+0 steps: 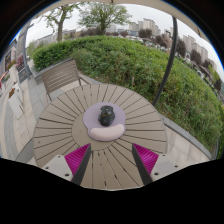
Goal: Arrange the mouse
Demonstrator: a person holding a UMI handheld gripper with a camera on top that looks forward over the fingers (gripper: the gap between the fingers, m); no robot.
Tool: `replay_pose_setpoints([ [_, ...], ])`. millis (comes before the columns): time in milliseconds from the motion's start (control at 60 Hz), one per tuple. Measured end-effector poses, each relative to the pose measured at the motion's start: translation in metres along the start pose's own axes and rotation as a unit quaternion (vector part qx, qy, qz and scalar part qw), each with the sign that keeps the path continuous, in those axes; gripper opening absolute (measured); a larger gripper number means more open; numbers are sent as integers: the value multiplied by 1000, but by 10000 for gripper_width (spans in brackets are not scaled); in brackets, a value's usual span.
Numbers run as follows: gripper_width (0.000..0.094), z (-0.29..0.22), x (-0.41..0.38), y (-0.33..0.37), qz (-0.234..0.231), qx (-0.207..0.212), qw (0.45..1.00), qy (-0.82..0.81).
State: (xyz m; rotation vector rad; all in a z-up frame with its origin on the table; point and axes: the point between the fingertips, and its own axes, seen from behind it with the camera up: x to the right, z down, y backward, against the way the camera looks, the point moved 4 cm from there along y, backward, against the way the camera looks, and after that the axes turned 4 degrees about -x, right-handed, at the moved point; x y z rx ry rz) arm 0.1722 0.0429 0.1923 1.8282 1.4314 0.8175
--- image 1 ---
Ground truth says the curved black umbrella pole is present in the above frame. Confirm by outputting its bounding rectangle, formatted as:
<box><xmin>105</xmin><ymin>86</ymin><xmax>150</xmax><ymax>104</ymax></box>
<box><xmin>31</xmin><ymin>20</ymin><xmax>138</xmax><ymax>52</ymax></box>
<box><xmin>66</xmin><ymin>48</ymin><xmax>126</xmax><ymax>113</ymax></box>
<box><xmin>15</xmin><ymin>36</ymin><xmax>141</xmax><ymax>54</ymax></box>
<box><xmin>152</xmin><ymin>15</ymin><xmax>179</xmax><ymax>108</ymax></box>

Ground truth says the lilac mouse pad with wrist rest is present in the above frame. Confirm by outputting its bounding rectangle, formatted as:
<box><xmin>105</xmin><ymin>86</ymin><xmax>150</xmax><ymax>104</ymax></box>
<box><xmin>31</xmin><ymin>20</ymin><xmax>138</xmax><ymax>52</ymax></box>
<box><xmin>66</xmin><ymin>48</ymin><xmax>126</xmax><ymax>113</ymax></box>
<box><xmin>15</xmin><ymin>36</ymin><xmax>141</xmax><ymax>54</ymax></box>
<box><xmin>82</xmin><ymin>101</ymin><xmax>127</xmax><ymax>142</ymax></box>

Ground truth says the slatted wooden chair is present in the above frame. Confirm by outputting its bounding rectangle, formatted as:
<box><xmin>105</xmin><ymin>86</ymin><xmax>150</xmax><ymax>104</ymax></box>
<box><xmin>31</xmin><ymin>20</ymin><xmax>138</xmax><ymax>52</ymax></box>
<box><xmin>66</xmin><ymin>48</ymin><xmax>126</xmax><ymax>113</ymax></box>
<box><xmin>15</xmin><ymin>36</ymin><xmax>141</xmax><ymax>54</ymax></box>
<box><xmin>39</xmin><ymin>58</ymin><xmax>91</xmax><ymax>102</ymax></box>

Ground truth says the grey sign pillar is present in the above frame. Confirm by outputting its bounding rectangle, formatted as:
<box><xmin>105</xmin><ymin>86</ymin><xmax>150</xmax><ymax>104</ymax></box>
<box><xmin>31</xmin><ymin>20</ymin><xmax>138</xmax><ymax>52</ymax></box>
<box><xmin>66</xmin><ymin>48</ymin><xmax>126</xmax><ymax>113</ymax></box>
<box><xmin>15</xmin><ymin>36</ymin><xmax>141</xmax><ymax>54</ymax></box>
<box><xmin>15</xmin><ymin>21</ymin><xmax>34</xmax><ymax>84</ymax></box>

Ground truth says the white planter box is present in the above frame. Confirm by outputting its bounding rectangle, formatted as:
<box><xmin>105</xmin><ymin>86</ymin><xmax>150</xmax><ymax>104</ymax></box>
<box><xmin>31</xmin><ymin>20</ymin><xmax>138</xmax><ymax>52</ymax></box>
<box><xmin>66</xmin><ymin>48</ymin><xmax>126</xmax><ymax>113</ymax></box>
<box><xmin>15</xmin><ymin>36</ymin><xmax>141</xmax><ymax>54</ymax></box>
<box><xmin>7</xmin><ymin>87</ymin><xmax>25</xmax><ymax>120</ymax></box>

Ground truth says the round-crowned tree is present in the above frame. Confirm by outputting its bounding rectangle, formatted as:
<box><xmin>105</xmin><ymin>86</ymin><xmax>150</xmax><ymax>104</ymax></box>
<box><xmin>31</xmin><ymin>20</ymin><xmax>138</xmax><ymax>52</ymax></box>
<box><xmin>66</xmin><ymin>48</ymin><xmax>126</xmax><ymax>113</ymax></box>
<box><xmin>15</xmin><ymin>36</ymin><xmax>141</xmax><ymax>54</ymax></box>
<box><xmin>78</xmin><ymin>2</ymin><xmax>133</xmax><ymax>35</ymax></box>

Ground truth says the black computer mouse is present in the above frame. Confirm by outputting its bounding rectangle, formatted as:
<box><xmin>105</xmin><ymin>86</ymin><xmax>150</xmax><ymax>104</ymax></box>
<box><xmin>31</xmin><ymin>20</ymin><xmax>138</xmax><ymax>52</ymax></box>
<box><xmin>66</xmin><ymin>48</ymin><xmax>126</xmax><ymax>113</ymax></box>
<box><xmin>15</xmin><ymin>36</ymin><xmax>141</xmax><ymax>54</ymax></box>
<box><xmin>97</xmin><ymin>105</ymin><xmax>116</xmax><ymax>127</ymax></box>

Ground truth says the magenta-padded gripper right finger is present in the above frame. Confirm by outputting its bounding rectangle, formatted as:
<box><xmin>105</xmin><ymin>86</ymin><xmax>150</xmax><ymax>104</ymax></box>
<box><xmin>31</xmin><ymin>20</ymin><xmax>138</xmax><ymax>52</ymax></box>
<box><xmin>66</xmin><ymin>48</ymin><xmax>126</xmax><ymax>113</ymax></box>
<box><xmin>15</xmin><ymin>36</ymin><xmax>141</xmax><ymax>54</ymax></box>
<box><xmin>131</xmin><ymin>143</ymin><xmax>184</xmax><ymax>186</ymax></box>

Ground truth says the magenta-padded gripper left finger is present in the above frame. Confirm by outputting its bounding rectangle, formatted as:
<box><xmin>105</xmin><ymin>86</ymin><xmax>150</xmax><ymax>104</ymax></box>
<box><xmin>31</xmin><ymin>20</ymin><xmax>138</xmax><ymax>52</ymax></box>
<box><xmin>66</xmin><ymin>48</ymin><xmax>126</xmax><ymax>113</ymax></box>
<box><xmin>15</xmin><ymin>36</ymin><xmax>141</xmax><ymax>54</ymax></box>
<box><xmin>41</xmin><ymin>143</ymin><xmax>93</xmax><ymax>186</ymax></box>

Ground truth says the thin-crowned tree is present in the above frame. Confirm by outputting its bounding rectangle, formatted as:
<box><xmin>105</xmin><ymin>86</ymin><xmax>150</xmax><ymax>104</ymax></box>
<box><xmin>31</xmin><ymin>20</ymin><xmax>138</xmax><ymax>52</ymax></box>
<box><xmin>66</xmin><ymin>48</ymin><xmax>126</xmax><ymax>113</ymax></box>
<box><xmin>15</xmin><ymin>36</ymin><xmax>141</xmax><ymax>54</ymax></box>
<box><xmin>39</xmin><ymin>2</ymin><xmax>84</xmax><ymax>43</ymax></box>

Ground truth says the beige umbrella canopy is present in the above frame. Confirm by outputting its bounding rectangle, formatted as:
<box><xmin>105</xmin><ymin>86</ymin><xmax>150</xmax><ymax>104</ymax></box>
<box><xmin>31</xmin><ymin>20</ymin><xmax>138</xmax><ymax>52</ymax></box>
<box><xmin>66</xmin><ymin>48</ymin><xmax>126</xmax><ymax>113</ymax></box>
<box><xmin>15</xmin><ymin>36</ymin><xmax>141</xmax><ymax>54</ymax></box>
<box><xmin>49</xmin><ymin>0</ymin><xmax>188</xmax><ymax>18</ymax></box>

